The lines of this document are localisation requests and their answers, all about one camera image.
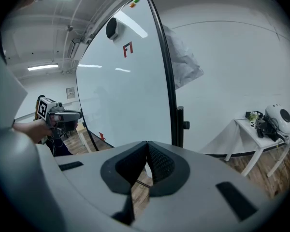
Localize black-framed whiteboard on stand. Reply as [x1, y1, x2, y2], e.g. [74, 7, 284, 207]
[75, 0, 190, 152]

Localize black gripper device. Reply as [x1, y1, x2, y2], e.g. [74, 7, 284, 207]
[250, 116, 281, 142]

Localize person's left forearm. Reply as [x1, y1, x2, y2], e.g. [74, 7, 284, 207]
[12, 118, 51, 144]

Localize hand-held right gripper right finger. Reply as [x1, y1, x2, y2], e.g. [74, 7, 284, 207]
[134, 141, 281, 232]

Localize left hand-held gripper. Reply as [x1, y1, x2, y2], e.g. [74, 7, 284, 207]
[37, 97, 83, 140]

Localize person's left hand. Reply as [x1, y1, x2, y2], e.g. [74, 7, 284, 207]
[49, 115, 61, 131]

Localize white plastic bag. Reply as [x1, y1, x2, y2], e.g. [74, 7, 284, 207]
[163, 25, 205, 90]

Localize ceiling tube light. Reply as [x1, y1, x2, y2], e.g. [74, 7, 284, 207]
[27, 64, 59, 72]

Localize black whiteboard eraser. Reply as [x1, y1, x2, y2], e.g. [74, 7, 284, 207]
[105, 17, 126, 41]

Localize white rounded device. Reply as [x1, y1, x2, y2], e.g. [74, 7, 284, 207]
[264, 104, 290, 136]

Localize wooden table white legs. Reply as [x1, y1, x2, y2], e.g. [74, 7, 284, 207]
[76, 122, 94, 153]

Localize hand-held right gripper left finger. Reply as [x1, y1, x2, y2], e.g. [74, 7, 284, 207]
[55, 141, 148, 229]

